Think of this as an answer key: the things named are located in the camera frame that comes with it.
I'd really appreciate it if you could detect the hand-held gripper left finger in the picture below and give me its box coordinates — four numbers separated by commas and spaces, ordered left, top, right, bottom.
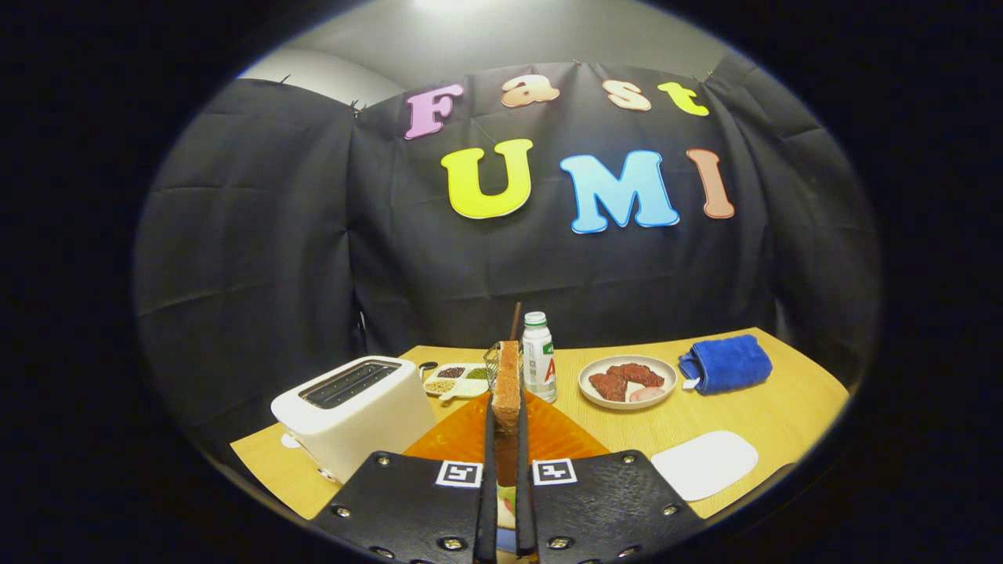
310, 392, 500, 564

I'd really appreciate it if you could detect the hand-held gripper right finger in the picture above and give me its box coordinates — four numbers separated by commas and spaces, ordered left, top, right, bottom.
513, 389, 706, 564

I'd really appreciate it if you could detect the toasted bread slice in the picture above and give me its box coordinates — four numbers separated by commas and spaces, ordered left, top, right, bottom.
491, 340, 523, 488

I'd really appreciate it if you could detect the white divided grain dish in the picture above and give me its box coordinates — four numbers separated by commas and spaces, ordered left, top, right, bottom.
423, 363, 491, 402

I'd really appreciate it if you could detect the white drink bottle green cap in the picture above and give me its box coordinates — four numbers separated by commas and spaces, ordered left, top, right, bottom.
521, 311, 559, 404

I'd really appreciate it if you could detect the small brown meat piece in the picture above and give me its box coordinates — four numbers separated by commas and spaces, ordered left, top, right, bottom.
588, 371, 628, 403

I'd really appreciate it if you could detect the white toaster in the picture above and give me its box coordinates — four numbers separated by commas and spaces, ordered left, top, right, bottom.
270, 356, 437, 484

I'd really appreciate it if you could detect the long brown meat piece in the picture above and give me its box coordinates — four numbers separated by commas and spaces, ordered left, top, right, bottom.
607, 363, 665, 389

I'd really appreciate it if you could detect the white square plate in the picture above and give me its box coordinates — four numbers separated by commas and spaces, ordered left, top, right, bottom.
650, 430, 759, 503

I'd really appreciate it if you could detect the beige round plate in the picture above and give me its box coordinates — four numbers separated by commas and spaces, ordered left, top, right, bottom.
578, 355, 679, 411

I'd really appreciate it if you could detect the folded blue towel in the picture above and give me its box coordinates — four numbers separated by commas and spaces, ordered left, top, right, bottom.
678, 334, 774, 396

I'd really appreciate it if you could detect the black backdrop cloth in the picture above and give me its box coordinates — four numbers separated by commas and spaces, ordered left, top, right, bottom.
132, 55, 882, 471

